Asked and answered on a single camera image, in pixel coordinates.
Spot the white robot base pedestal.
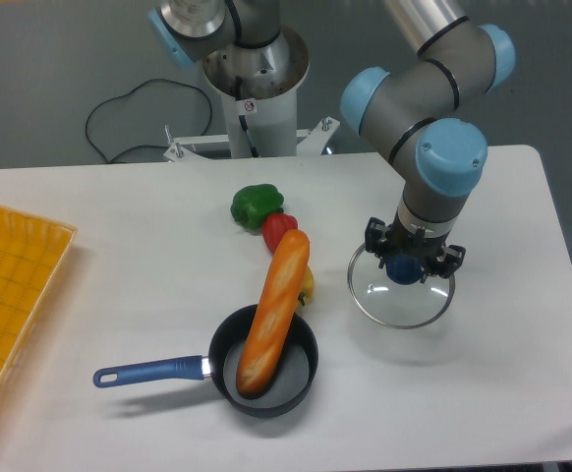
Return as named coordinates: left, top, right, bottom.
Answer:
left=162, top=24, right=341, bottom=162

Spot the glass pot lid blue knob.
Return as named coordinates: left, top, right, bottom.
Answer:
left=347, top=246, right=456, bottom=329

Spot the red toy bell pepper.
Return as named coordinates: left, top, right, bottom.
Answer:
left=261, top=212, right=298, bottom=254

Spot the black cable on floor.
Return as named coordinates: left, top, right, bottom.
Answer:
left=85, top=79, right=213, bottom=164

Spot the yellow plastic basket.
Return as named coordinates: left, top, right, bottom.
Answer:
left=0, top=206, right=78, bottom=386

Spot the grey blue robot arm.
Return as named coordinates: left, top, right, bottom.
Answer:
left=148, top=1, right=516, bottom=285

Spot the green toy bell pepper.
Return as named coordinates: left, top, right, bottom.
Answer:
left=230, top=184, right=284, bottom=230

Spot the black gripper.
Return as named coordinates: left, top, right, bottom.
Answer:
left=365, top=217, right=466, bottom=283

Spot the toy baguette bread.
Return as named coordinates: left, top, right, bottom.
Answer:
left=236, top=229, right=310, bottom=398

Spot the yellow toy bell pepper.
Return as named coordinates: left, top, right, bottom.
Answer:
left=297, top=266, right=315, bottom=308

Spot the dark pot blue handle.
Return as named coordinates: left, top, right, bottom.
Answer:
left=92, top=305, right=318, bottom=418

